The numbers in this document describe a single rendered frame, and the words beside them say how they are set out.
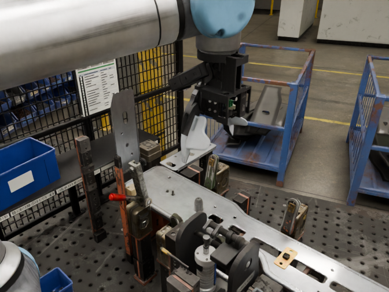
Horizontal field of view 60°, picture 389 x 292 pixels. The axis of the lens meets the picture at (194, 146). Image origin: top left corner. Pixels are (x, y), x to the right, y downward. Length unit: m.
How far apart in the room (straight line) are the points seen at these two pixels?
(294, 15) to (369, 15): 1.57
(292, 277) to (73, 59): 0.86
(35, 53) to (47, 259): 1.30
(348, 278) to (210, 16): 0.88
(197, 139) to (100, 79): 1.04
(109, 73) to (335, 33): 7.46
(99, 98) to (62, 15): 1.28
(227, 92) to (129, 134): 0.86
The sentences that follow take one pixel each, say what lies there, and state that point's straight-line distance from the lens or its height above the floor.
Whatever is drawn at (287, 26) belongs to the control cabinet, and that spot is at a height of 0.32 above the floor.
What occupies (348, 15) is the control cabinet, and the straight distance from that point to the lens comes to 8.64.
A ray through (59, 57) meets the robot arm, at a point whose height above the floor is 1.70.
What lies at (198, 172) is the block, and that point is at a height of 0.98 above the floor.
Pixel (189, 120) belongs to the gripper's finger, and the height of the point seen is 1.52.
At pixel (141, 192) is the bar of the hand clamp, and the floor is 1.11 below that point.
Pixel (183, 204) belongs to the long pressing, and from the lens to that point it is 1.24.
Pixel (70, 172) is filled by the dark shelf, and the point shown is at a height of 1.03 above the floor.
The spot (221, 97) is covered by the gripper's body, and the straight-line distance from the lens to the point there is 0.57.
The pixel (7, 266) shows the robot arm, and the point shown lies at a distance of 0.64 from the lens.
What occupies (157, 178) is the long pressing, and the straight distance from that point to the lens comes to 1.38.
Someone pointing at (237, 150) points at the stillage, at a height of 0.17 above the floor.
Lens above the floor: 1.78
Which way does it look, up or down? 29 degrees down
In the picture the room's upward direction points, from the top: straight up
